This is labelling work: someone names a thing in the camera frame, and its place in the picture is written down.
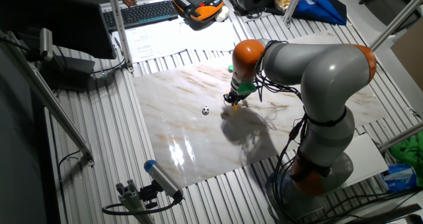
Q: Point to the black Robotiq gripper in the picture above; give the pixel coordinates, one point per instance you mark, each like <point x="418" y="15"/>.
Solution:
<point x="238" y="98"/>

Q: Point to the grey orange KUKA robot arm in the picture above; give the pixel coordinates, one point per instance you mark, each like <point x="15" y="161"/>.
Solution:
<point x="324" y="72"/>

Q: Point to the small black white soccer ball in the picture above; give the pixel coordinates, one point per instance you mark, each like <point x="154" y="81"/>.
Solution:
<point x="205" y="110"/>

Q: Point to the small green object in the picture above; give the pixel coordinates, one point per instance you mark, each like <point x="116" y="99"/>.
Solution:
<point x="230" y="68"/>

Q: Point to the marble pattern board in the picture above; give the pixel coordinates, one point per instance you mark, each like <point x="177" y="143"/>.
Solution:
<point x="172" y="111"/>

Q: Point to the printed white paper sheet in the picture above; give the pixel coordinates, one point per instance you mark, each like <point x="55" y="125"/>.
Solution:
<point x="148" y="44"/>
<point x="208" y="37"/>

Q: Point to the white rounded plastic object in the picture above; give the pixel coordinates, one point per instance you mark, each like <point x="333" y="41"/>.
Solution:
<point x="222" y="14"/>

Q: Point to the orange black teach pendant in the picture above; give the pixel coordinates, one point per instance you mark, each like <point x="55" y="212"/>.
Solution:
<point x="198" y="2"/>

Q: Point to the yellow snack packet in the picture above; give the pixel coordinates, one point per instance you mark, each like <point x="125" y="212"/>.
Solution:
<point x="284" y="1"/>

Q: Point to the black computer keyboard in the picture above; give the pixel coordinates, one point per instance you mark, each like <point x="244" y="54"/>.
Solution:
<point x="142" y="14"/>

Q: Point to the blue cloth bag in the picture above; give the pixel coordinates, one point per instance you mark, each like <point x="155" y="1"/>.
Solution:
<point x="317" y="7"/>

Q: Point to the black box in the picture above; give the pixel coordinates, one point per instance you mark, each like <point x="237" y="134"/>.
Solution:
<point x="69" y="73"/>

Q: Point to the blue tissue packet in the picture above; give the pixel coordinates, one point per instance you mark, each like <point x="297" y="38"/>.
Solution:
<point x="398" y="177"/>

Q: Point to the brown cardboard sheet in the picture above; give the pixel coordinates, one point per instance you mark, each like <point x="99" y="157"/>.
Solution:
<point x="409" y="55"/>

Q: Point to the green cloth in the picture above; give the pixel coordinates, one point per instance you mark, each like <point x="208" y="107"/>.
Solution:
<point x="409" y="154"/>

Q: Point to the black monitor screen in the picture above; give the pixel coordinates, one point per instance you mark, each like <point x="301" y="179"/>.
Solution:
<point x="56" y="25"/>

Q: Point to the green camera mount plate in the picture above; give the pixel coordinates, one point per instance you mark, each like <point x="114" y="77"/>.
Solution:
<point x="246" y="88"/>

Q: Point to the silver depth camera blue end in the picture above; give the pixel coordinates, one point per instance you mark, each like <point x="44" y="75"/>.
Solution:
<point x="162" y="177"/>

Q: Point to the aluminium frame post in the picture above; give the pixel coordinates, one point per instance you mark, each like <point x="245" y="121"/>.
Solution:
<point x="119" y="29"/>
<point x="400" y="136"/>
<point x="396" y="19"/>
<point x="49" y="98"/>
<point x="292" y="6"/>

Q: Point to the aluminium profile camera mount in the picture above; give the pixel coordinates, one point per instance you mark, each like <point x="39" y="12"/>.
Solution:
<point x="132" y="201"/>

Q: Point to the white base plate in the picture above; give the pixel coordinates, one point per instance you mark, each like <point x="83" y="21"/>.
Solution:
<point x="367" y="158"/>

